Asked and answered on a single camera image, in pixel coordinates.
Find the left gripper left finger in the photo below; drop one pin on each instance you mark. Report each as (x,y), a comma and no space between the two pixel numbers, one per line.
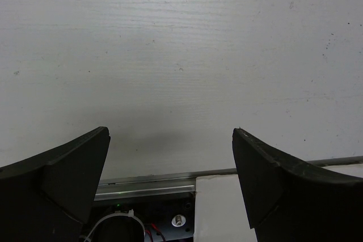
(49,196)

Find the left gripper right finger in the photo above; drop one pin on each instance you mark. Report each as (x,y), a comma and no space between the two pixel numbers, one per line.
(288,199)

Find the aluminium rail frame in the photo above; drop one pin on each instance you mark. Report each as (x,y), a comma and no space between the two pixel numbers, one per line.
(154,185)

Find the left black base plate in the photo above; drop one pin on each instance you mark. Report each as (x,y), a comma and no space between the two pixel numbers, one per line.
(168,217)

